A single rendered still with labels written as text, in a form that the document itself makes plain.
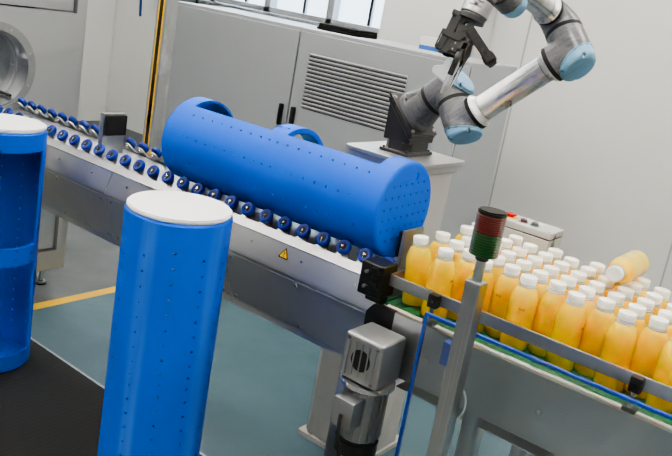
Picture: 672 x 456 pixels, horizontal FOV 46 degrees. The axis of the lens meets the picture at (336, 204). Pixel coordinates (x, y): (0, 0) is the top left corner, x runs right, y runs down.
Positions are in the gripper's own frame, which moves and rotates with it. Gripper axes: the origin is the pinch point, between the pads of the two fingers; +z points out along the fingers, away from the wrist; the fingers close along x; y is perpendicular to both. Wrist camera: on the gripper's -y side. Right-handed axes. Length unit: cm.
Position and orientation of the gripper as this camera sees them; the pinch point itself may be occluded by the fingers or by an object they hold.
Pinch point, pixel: (446, 90)
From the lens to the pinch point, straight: 210.9
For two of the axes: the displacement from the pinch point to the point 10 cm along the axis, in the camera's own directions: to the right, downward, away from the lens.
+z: -4.3, 9.0, 0.7
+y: -8.6, -4.3, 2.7
